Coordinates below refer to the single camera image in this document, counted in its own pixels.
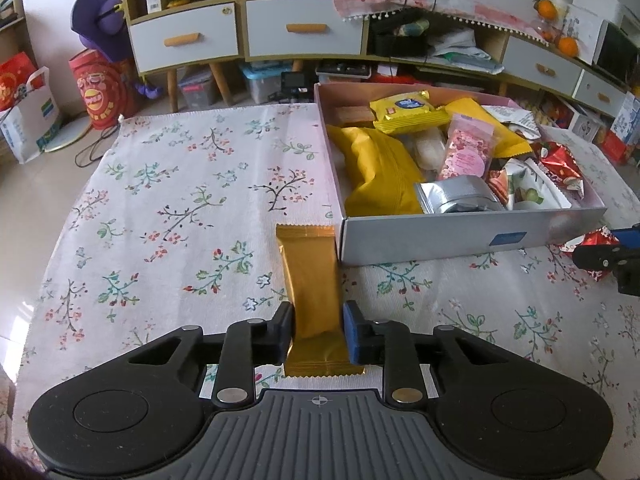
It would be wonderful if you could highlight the pink cardboard box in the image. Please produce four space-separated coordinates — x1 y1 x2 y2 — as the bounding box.
313 81 607 266

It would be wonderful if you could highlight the pink round-label snack packet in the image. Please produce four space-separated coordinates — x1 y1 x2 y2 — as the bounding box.
434 114 496 183

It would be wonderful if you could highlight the purple plush toy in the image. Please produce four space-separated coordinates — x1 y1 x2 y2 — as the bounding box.
70 0 163 101

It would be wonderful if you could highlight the red printed round bag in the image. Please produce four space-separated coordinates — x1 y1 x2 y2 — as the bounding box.
69 49 138 120

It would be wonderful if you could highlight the round white disc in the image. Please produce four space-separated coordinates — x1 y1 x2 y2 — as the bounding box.
37 112 93 153

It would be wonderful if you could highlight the white printed snack packet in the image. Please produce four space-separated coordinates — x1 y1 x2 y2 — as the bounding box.
482 105 542 141

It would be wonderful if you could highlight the small white oven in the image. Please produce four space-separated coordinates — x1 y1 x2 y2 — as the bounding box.
592 20 640 81

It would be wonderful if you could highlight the small red snack packet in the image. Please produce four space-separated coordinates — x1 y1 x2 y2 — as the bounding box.
560 227 621 281

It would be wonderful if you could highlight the gold slim snack packet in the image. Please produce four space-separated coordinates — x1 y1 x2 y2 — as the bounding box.
275 224 365 377

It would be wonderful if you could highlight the white drawer orange handle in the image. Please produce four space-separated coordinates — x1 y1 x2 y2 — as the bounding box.
127 2 240 73
245 0 364 58
572 70 628 117
500 35 583 92

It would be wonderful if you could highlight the white cardboard box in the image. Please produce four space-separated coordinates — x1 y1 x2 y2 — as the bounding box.
572 0 626 23

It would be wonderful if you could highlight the silver white snack packet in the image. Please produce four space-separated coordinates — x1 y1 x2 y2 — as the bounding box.
414 176 506 215

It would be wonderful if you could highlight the pile of white bags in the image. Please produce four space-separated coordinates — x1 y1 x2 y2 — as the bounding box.
427 27 506 73

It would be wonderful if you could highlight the yellow pillow snack packet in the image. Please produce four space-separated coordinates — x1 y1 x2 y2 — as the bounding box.
327 125 426 218
444 97 533 158

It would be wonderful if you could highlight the blue-lid storage bin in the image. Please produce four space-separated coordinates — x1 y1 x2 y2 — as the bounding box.
240 62 293 106

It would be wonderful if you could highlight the white toy box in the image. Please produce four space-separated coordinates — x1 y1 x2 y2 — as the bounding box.
542 92 596 133

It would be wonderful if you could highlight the clear brown biscuit packet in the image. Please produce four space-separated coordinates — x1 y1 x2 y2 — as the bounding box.
335 105 376 128

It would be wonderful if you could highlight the black device on stand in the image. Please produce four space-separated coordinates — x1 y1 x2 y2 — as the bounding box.
280 71 313 103

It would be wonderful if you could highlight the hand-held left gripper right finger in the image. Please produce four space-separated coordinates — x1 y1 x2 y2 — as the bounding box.
342 301 516 406

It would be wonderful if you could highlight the black storage tray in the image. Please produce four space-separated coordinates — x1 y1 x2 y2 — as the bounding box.
367 12 431 57

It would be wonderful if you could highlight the white paper shopping bag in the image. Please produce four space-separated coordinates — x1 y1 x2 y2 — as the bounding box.
0 66 63 164

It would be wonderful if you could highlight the clear white cracker packet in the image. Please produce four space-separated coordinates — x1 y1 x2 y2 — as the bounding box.
415 127 448 171

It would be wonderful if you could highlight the white red printed packet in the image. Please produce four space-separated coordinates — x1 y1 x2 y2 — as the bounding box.
487 157 572 211

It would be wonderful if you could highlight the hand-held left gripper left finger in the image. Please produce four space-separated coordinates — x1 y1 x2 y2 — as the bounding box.
127 301 295 407

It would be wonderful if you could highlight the black floor cable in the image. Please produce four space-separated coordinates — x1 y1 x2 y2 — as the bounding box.
75 122 121 168

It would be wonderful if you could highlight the dark-lid storage bin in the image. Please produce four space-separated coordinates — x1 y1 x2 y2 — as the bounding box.
315 60 373 86

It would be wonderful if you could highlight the red gift bag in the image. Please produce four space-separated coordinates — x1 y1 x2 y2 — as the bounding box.
0 51 36 111

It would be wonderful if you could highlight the floral tablecloth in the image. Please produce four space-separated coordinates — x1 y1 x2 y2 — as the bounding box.
10 102 640 461

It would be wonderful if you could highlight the yellow blue-label snack packet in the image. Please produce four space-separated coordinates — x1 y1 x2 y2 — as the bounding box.
370 91 450 135

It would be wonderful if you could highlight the clear storage bin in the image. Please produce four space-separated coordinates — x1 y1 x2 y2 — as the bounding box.
177 67 218 111

